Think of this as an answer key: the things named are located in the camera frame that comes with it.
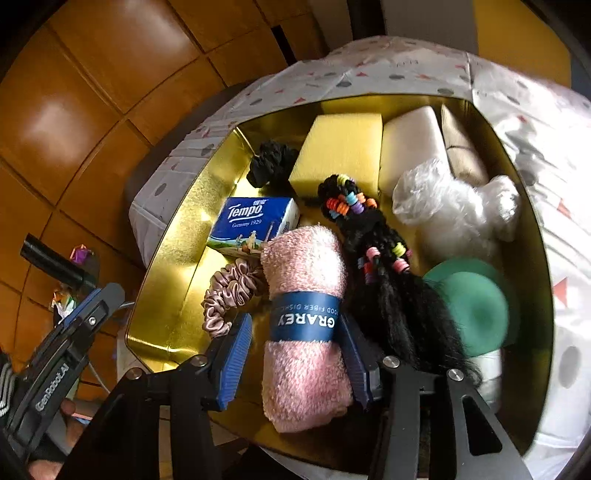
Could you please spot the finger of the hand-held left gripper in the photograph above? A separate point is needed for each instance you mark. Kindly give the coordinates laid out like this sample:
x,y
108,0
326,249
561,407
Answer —
x,y
97,304

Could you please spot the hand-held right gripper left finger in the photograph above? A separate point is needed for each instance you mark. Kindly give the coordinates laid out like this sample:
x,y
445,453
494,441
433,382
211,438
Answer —
x,y
231,364

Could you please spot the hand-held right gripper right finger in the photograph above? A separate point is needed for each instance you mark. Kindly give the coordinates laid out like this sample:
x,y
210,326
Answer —
x,y
358,369

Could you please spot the pink satin scrunchie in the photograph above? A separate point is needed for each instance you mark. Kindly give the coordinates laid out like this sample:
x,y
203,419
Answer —
x,y
231,295

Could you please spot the black beaded braided hairpiece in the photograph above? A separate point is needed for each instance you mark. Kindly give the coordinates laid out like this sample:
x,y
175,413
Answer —
x,y
383,286

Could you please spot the gold metal tray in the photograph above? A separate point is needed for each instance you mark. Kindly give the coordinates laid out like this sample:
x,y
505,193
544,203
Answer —
x,y
184,277

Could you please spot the pink towel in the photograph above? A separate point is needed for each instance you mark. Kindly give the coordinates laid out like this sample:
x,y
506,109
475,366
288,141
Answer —
x,y
304,267

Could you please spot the green capped white bottle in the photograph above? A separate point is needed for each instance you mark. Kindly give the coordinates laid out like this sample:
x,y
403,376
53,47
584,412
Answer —
x,y
471,309

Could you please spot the blue tissue packet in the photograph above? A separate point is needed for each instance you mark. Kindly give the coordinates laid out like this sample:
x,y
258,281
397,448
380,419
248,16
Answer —
x,y
249,221

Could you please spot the plastic white plush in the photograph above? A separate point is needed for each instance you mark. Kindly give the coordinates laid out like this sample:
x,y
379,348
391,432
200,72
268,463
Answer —
x,y
457,212

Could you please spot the black scrunchie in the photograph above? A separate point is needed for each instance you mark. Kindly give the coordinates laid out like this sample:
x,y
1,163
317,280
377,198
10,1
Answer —
x,y
270,164

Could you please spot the yellow sponge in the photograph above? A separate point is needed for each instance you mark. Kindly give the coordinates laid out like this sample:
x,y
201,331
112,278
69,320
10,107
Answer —
x,y
334,152

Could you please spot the white sponge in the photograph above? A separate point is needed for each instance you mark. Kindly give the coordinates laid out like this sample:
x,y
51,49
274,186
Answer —
x,y
411,147

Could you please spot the beige bath scrubber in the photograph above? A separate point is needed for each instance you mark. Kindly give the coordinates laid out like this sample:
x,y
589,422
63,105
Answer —
x,y
464,147

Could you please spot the person's left hand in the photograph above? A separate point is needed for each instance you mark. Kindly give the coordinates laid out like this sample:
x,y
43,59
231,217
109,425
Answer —
x,y
74,417

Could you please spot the purple shiny wrapper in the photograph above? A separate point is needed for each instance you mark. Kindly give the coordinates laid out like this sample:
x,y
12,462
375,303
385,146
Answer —
x,y
78,254

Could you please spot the black tube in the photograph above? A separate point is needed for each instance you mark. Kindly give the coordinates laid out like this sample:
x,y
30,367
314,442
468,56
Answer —
x,y
55,261

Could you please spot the brown wooden wardrobe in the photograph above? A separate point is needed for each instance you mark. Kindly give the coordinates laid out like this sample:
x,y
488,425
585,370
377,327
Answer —
x,y
115,69

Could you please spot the grey yellow blue headboard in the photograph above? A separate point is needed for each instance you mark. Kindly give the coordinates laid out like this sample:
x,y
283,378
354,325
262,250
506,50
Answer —
x,y
517,37

